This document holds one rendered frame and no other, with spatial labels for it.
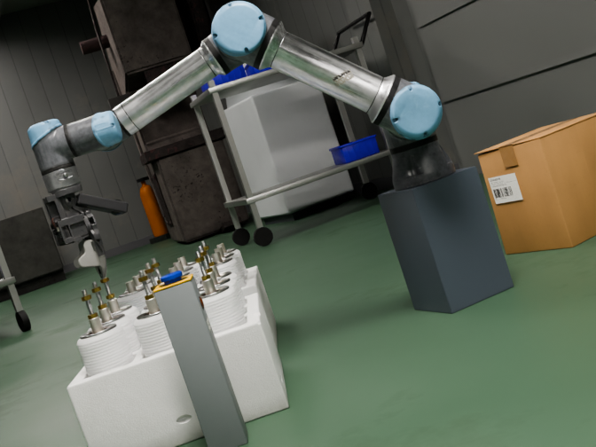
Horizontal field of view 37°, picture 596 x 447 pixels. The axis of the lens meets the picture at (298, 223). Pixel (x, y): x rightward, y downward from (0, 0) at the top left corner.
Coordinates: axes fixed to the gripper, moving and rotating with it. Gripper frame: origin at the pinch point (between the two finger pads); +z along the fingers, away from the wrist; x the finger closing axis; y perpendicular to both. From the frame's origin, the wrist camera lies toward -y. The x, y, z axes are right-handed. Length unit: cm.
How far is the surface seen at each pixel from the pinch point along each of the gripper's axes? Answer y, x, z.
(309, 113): -271, -338, -33
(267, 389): -11, 41, 30
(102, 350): 12.9, 25.5, 12.8
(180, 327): 4.2, 47.8, 11.0
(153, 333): 3.6, 30.2, 12.9
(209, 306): -7.1, 35.5, 11.3
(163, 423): 8.1, 31.3, 29.5
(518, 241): -109, 10, 31
